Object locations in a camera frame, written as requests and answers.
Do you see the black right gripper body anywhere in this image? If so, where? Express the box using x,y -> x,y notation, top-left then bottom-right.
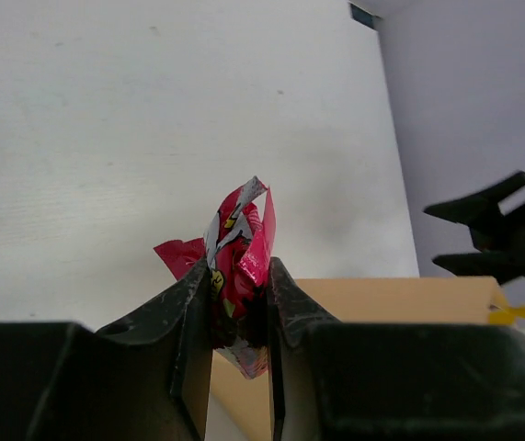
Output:
469,202 -> 525,262

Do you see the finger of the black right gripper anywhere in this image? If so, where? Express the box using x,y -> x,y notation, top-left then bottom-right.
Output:
423,171 -> 525,225
432,252 -> 525,284

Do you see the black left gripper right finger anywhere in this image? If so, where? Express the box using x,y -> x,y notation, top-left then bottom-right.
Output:
267,258 -> 525,440

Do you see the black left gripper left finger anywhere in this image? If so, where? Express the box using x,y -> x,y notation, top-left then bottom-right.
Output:
0,262 -> 211,440

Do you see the small yellow snack packet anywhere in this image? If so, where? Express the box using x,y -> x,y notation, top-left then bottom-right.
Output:
488,305 -> 525,326

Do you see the magenta small snack packet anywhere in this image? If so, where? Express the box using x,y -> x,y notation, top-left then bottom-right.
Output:
154,176 -> 276,379

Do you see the brown paper bag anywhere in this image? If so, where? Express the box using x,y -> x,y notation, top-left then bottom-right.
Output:
209,276 -> 520,441

